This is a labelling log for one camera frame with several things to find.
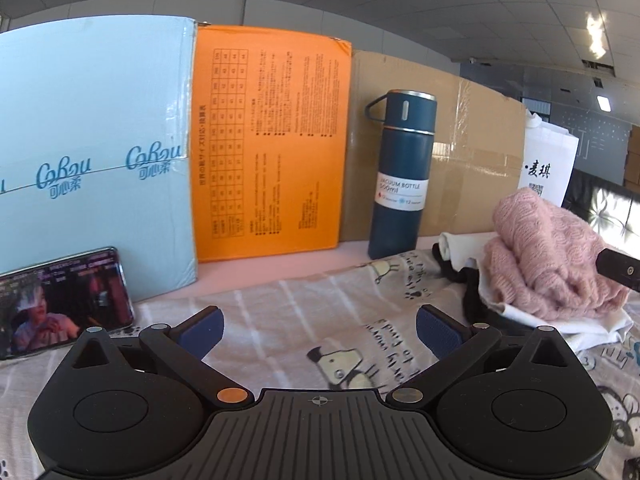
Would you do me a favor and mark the smartphone playing video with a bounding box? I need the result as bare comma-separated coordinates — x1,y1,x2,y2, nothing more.
0,247,134,360

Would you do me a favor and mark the light blue Cobou box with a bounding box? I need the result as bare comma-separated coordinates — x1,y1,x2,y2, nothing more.
1,15,198,301

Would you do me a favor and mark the brown cardboard box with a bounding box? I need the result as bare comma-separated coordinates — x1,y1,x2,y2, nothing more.
340,50,526,242

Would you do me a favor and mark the black tufted headboard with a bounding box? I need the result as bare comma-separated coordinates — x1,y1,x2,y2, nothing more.
562,168,640,252

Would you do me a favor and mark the white shopping bag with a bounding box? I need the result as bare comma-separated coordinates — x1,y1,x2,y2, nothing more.
518,110,579,206

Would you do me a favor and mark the black garment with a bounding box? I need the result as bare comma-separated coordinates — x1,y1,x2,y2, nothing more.
432,243,533,336

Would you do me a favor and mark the white folded garment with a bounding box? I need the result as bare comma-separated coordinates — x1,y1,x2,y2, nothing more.
438,232,634,352

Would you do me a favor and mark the orange cardboard box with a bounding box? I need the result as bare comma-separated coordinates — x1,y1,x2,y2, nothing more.
190,24,352,262

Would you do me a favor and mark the stacked cardboard boxes background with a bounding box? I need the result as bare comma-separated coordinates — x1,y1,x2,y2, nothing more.
624,125,640,192

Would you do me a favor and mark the pink knitted sweater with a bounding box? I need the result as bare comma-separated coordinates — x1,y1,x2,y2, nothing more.
484,188,629,320

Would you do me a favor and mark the dark blue vacuum bottle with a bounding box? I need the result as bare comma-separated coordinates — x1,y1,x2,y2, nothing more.
364,89,437,260

